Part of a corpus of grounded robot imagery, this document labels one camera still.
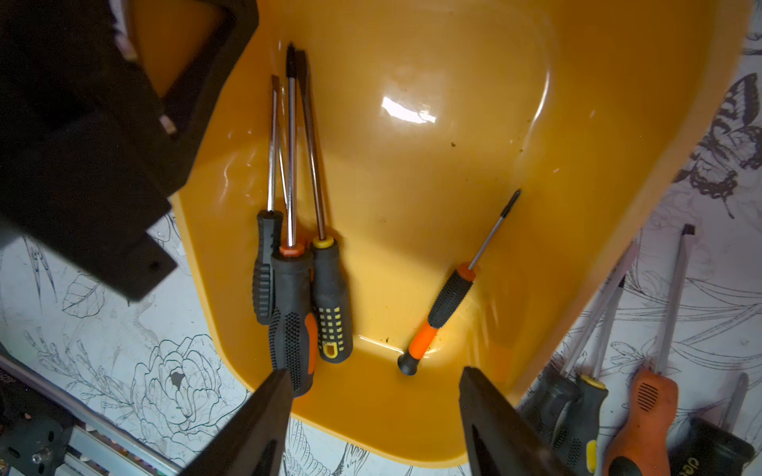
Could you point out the yellow plastic storage tray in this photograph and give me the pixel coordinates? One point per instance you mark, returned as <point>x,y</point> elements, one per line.
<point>430,115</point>

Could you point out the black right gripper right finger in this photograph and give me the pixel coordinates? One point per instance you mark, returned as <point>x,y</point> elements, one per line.
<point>498,441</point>

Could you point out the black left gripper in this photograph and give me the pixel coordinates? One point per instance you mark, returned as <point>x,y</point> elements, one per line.
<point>90,152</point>

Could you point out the black grey screwdriver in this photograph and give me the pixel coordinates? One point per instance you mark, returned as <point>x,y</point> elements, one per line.
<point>330,291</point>

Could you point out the small orange precision screwdriver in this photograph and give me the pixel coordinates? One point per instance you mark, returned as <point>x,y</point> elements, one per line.
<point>452,294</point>

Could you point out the black yellow Deli screwdriver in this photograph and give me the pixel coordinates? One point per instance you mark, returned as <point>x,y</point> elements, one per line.
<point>542,409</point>

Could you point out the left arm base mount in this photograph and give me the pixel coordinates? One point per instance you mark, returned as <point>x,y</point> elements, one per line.
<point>35,431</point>

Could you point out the black yellow stubby screwdriver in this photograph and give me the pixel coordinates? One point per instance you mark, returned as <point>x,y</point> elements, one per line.
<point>713,449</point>

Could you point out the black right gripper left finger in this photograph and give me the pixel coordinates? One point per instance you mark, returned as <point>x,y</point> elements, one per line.
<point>253,441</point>

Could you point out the black orange handled screwdriver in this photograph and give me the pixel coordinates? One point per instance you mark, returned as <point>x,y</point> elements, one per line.
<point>293,334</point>

